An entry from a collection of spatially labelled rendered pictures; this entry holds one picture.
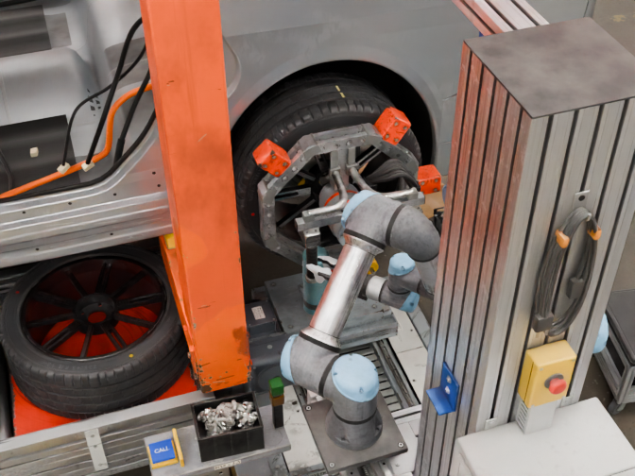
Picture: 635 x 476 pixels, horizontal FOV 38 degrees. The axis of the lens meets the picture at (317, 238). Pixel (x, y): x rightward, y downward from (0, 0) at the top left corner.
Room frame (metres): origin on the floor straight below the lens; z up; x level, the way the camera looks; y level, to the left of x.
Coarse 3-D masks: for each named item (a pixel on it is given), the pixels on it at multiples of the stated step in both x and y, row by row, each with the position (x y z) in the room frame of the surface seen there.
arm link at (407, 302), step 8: (384, 288) 1.99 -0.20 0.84; (384, 296) 1.97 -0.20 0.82; (392, 296) 1.95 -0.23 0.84; (400, 296) 1.95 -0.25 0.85; (408, 296) 1.95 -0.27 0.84; (416, 296) 1.95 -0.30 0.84; (392, 304) 1.95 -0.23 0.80; (400, 304) 1.94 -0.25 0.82; (408, 304) 1.93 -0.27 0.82; (416, 304) 1.96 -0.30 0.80; (408, 312) 1.93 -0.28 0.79
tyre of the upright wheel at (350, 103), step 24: (264, 96) 2.60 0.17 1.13; (288, 96) 2.55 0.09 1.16; (312, 96) 2.53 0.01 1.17; (336, 96) 2.52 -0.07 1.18; (360, 96) 2.55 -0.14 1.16; (384, 96) 2.66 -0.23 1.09; (240, 120) 2.57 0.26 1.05; (264, 120) 2.49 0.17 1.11; (288, 120) 2.44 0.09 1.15; (312, 120) 2.43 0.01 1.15; (336, 120) 2.45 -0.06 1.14; (360, 120) 2.47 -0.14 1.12; (240, 144) 2.48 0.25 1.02; (288, 144) 2.40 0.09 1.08; (408, 144) 2.53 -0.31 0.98; (240, 168) 2.41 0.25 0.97; (240, 192) 2.36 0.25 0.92; (240, 216) 2.36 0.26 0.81
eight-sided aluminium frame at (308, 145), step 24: (312, 144) 2.34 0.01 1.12; (336, 144) 2.37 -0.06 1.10; (360, 144) 2.39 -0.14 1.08; (384, 144) 2.41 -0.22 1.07; (288, 168) 2.31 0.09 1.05; (408, 168) 2.44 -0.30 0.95; (264, 192) 2.29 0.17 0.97; (264, 216) 2.29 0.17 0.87; (264, 240) 2.29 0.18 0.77; (288, 240) 2.36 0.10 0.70
